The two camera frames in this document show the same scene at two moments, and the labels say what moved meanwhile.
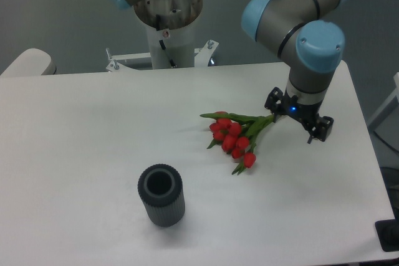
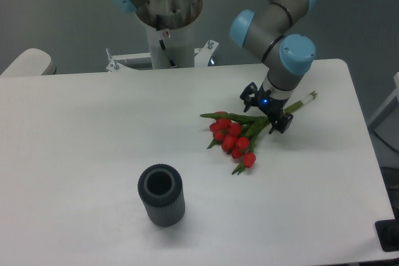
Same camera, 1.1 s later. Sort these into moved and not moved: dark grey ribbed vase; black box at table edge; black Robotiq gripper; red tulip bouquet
Moved: black Robotiq gripper
Not moved: red tulip bouquet; dark grey ribbed vase; black box at table edge
